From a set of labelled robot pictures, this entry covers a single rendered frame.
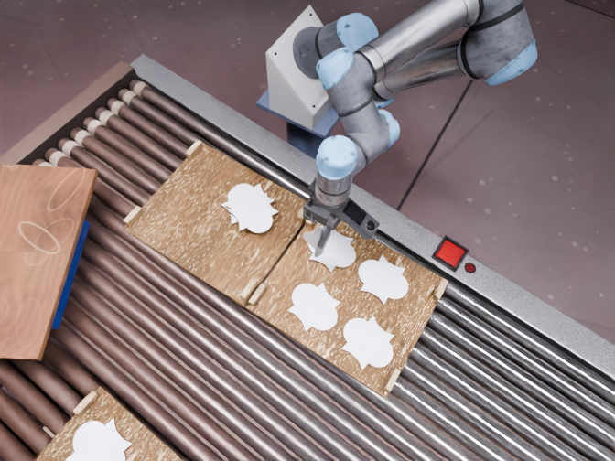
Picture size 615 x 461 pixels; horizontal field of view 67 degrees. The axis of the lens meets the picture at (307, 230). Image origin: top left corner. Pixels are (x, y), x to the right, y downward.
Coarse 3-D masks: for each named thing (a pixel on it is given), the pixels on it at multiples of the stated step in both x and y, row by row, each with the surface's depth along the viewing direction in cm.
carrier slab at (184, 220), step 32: (192, 160) 138; (224, 160) 138; (160, 192) 133; (192, 192) 133; (224, 192) 133; (288, 192) 134; (160, 224) 128; (192, 224) 129; (224, 224) 129; (288, 224) 129; (192, 256) 125; (224, 256) 125; (256, 256) 125; (224, 288) 121; (256, 288) 122
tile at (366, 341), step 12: (348, 324) 116; (360, 324) 116; (372, 324) 116; (348, 336) 115; (360, 336) 115; (372, 336) 115; (384, 336) 115; (348, 348) 113; (360, 348) 114; (372, 348) 114; (384, 348) 114; (360, 360) 112; (372, 360) 112; (384, 360) 112
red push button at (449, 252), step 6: (444, 246) 128; (450, 246) 128; (456, 246) 128; (438, 252) 127; (444, 252) 127; (450, 252) 127; (456, 252) 127; (462, 252) 127; (444, 258) 127; (450, 258) 127; (456, 258) 127; (456, 264) 126
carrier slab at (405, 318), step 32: (320, 224) 130; (288, 256) 125; (384, 256) 126; (288, 288) 121; (352, 288) 121; (416, 288) 122; (288, 320) 117; (384, 320) 118; (416, 320) 118; (320, 352) 114; (384, 384) 111
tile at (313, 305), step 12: (300, 288) 120; (312, 288) 120; (324, 288) 120; (300, 300) 119; (312, 300) 119; (324, 300) 119; (336, 300) 119; (300, 312) 117; (312, 312) 117; (324, 312) 117; (336, 312) 117; (312, 324) 116; (324, 324) 116
